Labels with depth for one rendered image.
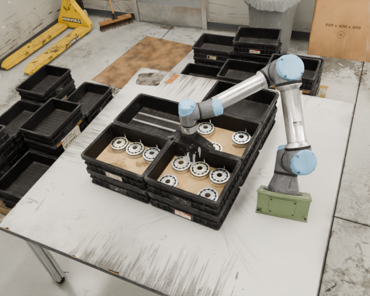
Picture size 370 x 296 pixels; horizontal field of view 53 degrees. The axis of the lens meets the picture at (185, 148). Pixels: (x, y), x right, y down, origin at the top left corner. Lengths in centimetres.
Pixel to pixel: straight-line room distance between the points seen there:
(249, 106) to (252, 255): 95
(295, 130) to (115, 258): 102
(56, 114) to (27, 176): 54
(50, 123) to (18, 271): 110
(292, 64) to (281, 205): 65
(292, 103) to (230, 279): 82
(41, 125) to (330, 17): 308
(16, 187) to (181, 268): 164
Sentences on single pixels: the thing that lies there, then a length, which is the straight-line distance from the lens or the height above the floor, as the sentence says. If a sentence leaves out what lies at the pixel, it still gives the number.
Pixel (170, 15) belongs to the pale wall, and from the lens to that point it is 522.
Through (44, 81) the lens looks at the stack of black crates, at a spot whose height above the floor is 49.
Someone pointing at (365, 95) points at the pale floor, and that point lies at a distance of 399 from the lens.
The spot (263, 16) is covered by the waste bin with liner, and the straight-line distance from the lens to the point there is 412.
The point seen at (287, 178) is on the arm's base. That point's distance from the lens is 185.
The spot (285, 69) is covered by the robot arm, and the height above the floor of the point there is 136.
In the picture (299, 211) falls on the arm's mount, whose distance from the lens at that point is 187.
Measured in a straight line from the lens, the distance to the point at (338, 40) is 446.
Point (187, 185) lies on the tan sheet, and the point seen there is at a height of 83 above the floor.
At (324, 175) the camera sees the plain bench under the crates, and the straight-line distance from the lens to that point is 214.
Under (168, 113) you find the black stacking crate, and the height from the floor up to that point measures 83.
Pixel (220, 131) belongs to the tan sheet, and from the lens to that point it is 215.
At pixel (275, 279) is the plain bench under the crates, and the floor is 70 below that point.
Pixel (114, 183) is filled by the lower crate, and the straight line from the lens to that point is 204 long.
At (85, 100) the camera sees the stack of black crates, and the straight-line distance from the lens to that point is 340.
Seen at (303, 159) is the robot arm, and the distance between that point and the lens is 171.
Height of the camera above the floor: 226
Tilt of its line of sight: 44 degrees down
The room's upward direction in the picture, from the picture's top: 7 degrees counter-clockwise
